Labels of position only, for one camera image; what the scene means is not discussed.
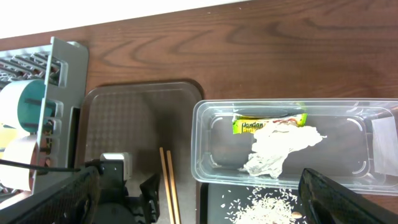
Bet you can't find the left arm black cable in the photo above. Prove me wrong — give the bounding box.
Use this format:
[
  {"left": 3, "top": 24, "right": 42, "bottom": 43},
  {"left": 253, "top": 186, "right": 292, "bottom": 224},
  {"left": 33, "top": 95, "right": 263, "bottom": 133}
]
[{"left": 0, "top": 158, "right": 102, "bottom": 174}]

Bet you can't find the spilled rice pile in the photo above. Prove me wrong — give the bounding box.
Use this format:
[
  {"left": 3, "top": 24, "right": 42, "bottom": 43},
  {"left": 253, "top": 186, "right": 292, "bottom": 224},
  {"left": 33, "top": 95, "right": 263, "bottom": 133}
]
[{"left": 216, "top": 186, "right": 307, "bottom": 224}]

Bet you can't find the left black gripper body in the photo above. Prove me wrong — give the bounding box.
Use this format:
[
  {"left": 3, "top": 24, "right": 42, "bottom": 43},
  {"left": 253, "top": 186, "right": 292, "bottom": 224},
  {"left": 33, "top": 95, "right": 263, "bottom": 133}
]
[{"left": 93, "top": 174, "right": 160, "bottom": 224}]

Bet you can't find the light blue bowl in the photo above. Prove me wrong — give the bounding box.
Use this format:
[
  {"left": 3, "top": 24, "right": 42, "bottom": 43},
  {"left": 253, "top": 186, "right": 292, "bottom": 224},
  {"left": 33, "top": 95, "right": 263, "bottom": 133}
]
[{"left": 1, "top": 79, "right": 45, "bottom": 133}]

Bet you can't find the brown serving tray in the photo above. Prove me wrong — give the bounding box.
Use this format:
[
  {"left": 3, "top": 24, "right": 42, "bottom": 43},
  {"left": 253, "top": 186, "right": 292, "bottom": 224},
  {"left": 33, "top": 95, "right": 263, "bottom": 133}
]
[{"left": 75, "top": 82, "right": 202, "bottom": 223}]

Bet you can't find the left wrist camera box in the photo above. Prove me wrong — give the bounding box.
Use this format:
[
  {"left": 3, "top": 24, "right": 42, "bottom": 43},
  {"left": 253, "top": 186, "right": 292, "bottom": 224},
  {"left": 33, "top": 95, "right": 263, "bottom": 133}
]
[{"left": 100, "top": 152, "right": 133, "bottom": 184}]

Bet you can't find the yellow green snack wrapper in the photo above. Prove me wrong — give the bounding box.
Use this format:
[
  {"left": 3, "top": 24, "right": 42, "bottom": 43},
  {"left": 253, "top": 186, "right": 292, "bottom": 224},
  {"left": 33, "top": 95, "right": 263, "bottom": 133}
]
[{"left": 232, "top": 113, "right": 308, "bottom": 134}]

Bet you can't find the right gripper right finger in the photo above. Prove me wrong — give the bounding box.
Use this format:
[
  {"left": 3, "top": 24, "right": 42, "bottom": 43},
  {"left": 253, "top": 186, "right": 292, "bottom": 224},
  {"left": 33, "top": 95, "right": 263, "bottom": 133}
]
[{"left": 298, "top": 168, "right": 397, "bottom": 224}]

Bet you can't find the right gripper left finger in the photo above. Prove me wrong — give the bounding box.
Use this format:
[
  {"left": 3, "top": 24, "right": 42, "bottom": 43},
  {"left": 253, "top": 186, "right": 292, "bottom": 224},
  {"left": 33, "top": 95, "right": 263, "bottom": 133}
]
[{"left": 1, "top": 167, "right": 101, "bottom": 224}]

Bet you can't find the white napkin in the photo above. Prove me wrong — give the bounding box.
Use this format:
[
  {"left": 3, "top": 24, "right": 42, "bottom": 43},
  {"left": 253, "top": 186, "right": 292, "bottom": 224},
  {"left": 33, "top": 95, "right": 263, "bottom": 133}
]
[{"left": 243, "top": 123, "right": 326, "bottom": 179}]

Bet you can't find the black plastic tray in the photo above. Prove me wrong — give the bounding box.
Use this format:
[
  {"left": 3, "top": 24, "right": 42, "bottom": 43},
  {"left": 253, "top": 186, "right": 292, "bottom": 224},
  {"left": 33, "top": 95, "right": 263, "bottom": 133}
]
[{"left": 200, "top": 184, "right": 308, "bottom": 223}]

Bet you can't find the yellow round plate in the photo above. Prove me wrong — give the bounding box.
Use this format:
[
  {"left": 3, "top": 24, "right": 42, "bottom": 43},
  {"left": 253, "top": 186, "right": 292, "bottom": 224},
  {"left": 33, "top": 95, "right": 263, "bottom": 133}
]
[{"left": 0, "top": 124, "right": 17, "bottom": 149}]

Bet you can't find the wooden chopstick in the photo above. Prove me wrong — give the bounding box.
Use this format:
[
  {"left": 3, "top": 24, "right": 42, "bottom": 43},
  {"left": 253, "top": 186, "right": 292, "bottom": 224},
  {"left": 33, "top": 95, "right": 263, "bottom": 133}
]
[
  {"left": 167, "top": 151, "right": 181, "bottom": 224},
  {"left": 159, "top": 147, "right": 175, "bottom": 224}
]

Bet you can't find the clear plastic waste bin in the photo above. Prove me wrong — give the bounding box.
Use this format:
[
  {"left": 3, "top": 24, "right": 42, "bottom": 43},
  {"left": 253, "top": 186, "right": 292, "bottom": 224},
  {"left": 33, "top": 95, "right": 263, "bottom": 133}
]
[{"left": 191, "top": 98, "right": 397, "bottom": 195}]

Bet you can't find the grey plastic dish rack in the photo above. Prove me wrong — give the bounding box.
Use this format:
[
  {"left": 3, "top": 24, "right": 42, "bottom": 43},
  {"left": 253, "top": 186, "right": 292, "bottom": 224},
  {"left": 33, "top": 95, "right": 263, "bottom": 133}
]
[{"left": 1, "top": 37, "right": 89, "bottom": 200}]

